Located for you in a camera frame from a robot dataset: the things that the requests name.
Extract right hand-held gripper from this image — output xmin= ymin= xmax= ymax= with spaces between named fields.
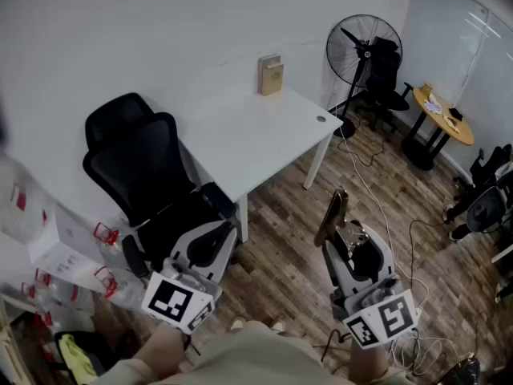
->
xmin=322 ymin=222 xmax=422 ymax=351

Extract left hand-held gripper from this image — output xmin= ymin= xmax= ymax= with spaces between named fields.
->
xmin=140 ymin=219 xmax=240 ymax=335

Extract person's left forearm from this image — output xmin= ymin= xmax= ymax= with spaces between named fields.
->
xmin=146 ymin=322 xmax=196 ymax=381

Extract person's right forearm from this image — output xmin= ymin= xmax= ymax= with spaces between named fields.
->
xmin=347 ymin=334 xmax=390 ymax=383

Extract black mesh office chair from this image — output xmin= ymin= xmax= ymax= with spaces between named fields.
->
xmin=82 ymin=92 xmax=241 ymax=280

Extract person's beige shirt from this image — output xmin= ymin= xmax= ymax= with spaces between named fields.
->
xmin=95 ymin=321 xmax=406 ymax=385

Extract white desk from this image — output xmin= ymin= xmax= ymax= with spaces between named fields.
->
xmin=176 ymin=86 xmax=345 ymax=244

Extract grey swivel chair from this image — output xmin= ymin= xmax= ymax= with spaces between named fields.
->
xmin=450 ymin=182 xmax=513 ymax=242

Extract white cardboard box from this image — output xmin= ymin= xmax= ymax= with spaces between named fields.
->
xmin=27 ymin=202 xmax=103 ymax=284

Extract black bag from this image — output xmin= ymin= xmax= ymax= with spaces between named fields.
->
xmin=54 ymin=330 xmax=123 ymax=385

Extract black swivel chair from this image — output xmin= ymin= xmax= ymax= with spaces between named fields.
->
xmin=444 ymin=144 xmax=513 ymax=224

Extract round wooden table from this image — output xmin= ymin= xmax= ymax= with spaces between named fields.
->
xmin=402 ymin=85 xmax=475 ymax=172

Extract yellow-green cloth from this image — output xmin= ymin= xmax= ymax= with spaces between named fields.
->
xmin=59 ymin=333 xmax=99 ymax=384

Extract tan book with gold crest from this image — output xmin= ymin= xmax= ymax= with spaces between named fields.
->
xmin=261 ymin=63 xmax=285 ymax=97

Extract pile of clear red-trimmed bags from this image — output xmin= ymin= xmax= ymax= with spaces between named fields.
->
xmin=0 ymin=154 xmax=149 ymax=328

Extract black office chair with armrests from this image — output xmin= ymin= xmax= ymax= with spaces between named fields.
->
xmin=360 ymin=36 xmax=414 ymax=132

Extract black standing fan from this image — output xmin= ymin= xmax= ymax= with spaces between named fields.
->
xmin=325 ymin=13 xmax=404 ymax=140

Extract black wrist cord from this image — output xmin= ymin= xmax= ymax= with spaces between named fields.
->
xmin=320 ymin=329 xmax=353 ymax=363

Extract long white cable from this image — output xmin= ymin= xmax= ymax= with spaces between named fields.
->
xmin=338 ymin=124 xmax=432 ymax=316

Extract thin black floor cable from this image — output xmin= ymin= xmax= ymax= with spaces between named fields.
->
xmin=336 ymin=134 xmax=388 ymax=168

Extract coiled white cables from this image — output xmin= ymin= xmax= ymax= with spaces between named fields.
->
xmin=390 ymin=326 xmax=478 ymax=376

